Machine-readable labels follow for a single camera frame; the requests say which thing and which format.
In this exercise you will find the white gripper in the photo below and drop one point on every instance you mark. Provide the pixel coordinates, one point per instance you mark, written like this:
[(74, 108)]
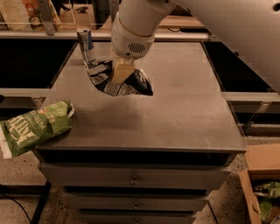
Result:
[(129, 40)]

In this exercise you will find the blue chip bag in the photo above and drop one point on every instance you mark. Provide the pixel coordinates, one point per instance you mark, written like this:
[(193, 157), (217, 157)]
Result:
[(100, 71)]

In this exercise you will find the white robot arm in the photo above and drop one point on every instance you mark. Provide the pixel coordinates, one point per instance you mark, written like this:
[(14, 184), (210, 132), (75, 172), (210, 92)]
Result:
[(250, 28)]

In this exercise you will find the green jalapeno chip bag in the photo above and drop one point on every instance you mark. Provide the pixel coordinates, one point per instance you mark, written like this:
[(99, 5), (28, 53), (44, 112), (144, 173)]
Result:
[(25, 132)]

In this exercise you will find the green bag in box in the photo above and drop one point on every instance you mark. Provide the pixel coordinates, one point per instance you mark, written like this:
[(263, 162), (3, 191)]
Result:
[(267, 193)]

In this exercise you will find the silver blue drink can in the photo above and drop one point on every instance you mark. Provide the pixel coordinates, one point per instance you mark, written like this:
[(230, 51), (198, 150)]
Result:
[(86, 43)]

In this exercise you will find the grey metal railing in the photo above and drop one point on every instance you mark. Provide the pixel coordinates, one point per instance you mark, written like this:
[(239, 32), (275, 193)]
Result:
[(63, 25)]

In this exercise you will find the snack bags behind glass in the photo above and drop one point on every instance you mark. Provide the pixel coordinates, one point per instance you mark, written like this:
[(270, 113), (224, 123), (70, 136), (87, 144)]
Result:
[(20, 15)]

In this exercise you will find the grey drawer cabinet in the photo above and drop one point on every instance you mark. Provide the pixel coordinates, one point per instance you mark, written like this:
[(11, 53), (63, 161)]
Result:
[(186, 122)]

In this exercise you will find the top drawer with knob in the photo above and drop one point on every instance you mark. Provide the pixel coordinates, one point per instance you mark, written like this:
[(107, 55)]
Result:
[(192, 177)]

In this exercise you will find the drawer with knob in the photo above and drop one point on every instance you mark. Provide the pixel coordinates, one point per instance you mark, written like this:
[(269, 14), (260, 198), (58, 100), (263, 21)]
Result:
[(136, 203), (133, 218), (192, 177)]

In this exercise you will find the middle drawer with knob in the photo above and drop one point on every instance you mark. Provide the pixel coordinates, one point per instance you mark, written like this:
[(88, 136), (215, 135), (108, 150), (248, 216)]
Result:
[(136, 203)]

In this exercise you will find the bottom drawer with knob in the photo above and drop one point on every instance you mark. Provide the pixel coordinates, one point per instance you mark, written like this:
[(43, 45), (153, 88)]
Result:
[(133, 218)]

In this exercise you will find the brown cardboard box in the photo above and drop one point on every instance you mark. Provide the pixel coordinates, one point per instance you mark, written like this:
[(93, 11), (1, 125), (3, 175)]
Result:
[(263, 163)]

